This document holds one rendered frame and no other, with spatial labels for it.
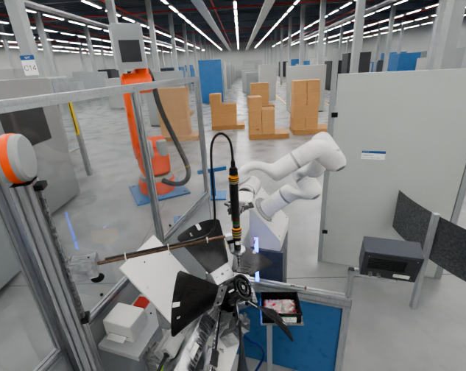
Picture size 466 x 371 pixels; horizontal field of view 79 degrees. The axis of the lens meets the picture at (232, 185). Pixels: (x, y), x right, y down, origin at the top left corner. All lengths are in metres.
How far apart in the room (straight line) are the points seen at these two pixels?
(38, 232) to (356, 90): 2.51
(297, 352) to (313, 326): 0.28
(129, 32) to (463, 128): 4.29
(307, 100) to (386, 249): 7.95
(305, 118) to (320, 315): 7.89
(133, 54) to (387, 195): 3.97
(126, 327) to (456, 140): 2.82
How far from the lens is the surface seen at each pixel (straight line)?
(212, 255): 1.35
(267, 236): 1.98
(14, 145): 1.08
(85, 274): 1.27
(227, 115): 10.47
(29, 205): 1.15
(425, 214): 2.84
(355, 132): 2.89
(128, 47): 4.98
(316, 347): 2.21
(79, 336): 1.48
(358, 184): 3.05
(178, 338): 1.28
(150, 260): 1.41
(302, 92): 9.27
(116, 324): 1.67
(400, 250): 1.65
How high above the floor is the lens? 2.12
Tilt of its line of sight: 23 degrees down
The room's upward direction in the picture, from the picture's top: 3 degrees counter-clockwise
